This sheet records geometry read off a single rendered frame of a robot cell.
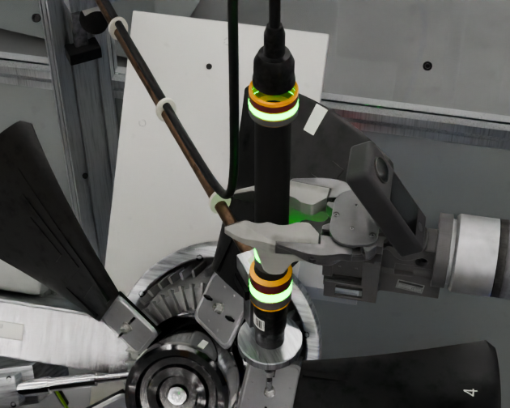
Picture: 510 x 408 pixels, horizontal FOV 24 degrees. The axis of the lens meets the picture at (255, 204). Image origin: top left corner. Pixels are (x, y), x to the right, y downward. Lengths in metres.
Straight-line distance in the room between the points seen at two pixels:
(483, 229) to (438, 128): 0.87
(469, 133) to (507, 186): 0.14
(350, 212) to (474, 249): 0.12
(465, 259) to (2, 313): 0.66
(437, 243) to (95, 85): 0.89
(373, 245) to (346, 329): 1.31
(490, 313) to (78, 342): 1.03
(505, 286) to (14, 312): 0.67
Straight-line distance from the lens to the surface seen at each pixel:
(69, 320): 1.51
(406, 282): 1.15
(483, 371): 1.38
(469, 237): 1.11
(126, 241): 1.59
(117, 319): 1.39
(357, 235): 1.10
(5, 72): 2.10
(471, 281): 1.11
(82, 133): 1.93
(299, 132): 1.31
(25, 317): 1.52
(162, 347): 1.30
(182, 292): 1.45
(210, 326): 1.36
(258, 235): 1.10
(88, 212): 2.05
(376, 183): 1.05
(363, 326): 2.39
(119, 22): 1.52
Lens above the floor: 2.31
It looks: 46 degrees down
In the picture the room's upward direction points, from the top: straight up
